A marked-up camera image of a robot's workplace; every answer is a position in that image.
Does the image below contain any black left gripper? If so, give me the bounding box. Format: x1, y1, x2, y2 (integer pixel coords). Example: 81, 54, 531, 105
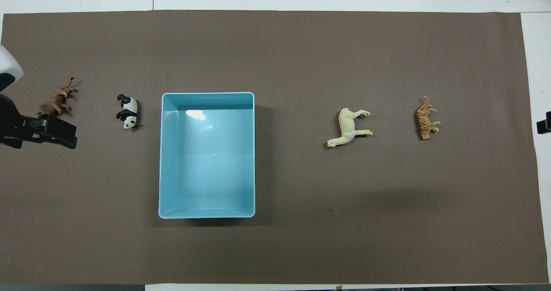
0, 94, 78, 150

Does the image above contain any brown lion toy figure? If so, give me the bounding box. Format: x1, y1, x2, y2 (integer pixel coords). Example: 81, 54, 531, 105
37, 77, 79, 116

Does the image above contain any black and white panda toy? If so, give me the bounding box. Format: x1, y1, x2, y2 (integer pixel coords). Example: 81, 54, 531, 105
116, 94, 140, 130

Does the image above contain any orange striped tiger toy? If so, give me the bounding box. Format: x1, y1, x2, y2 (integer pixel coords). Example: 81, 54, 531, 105
415, 96, 441, 140

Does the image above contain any cream llama toy figure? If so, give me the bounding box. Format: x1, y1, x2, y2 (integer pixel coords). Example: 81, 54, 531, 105
326, 108, 373, 149

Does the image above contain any light blue plastic storage box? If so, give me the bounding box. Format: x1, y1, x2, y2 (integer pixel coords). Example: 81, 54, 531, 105
158, 92, 256, 219

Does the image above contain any brown paper table mat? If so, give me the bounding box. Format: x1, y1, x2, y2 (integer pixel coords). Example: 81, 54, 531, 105
0, 10, 549, 285

